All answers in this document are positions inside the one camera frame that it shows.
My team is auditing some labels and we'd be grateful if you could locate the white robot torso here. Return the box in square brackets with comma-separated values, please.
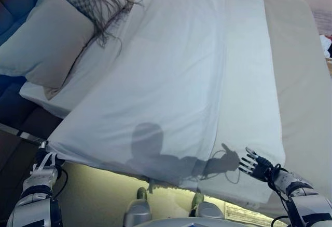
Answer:
[145, 215, 275, 227]

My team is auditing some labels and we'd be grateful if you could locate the large beige pillow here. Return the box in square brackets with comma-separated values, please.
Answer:
[0, 0, 95, 100]

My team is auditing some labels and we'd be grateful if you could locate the brown wooden cabinet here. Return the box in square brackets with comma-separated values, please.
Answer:
[0, 130, 42, 207]

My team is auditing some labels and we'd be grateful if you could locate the white bed sheet mattress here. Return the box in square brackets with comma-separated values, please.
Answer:
[19, 0, 167, 118]

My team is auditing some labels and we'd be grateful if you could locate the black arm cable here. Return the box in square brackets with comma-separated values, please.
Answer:
[267, 163, 292, 227]
[50, 164, 68, 227]

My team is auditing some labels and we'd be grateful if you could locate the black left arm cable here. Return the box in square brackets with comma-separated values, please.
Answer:
[50, 164, 68, 227]

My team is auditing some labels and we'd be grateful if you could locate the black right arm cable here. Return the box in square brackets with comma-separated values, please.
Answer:
[267, 163, 292, 227]

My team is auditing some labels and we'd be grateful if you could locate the white duvet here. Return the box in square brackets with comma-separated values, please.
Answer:
[46, 0, 287, 204]

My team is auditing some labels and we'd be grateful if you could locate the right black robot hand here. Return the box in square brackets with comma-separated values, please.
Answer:
[238, 146, 275, 184]

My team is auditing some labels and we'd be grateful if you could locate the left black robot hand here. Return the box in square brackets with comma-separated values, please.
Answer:
[30, 140, 65, 175]

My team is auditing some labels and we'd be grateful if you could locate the brown tufted headboard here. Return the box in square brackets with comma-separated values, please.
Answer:
[0, 0, 91, 48]

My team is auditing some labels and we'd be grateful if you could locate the left silver robot leg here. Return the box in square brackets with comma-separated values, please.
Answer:
[124, 187, 153, 224]

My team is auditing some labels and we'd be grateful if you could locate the white garment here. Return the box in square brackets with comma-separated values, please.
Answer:
[319, 34, 331, 56]

